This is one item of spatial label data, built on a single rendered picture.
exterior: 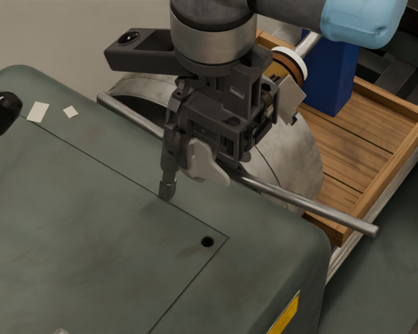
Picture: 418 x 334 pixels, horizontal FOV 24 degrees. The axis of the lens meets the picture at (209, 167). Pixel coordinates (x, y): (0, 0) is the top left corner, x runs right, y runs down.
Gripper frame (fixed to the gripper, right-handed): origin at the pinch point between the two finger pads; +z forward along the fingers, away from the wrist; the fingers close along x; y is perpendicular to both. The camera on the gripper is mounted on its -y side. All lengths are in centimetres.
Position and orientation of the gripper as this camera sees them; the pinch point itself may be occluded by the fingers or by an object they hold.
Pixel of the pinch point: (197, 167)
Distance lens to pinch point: 101.5
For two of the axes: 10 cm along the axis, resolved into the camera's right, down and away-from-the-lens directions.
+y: 8.2, 4.5, -3.6
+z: 0.0, 6.2, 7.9
